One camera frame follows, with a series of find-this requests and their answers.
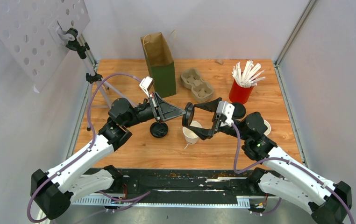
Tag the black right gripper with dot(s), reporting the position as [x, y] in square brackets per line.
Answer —
[203, 133]

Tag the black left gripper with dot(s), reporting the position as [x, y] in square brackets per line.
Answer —
[166, 111]

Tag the cardboard cup carrier stack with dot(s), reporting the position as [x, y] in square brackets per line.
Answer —
[200, 89]

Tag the green paper bag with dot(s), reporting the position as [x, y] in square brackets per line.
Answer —
[160, 63]

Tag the black coffee cup lid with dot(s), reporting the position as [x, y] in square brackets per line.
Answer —
[239, 110]

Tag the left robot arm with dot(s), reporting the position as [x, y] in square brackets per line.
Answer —
[54, 190]

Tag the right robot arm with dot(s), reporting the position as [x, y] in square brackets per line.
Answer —
[274, 171]

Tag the red cylindrical straw holder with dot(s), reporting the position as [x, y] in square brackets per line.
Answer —
[239, 94]

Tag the wrapped white straws bundle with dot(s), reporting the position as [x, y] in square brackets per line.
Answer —
[248, 76]

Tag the white paper cup stack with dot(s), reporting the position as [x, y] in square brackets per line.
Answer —
[268, 131]

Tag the white tripod stand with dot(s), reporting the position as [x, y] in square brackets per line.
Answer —
[92, 77]

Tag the white perforated board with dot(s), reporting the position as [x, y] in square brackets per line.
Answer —
[36, 33]

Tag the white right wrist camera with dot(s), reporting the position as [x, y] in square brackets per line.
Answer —
[225, 112]

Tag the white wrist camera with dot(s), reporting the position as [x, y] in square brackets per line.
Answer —
[146, 85]
[225, 112]

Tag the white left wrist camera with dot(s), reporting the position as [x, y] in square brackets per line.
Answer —
[146, 85]

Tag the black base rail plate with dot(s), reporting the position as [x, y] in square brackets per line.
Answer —
[185, 186]

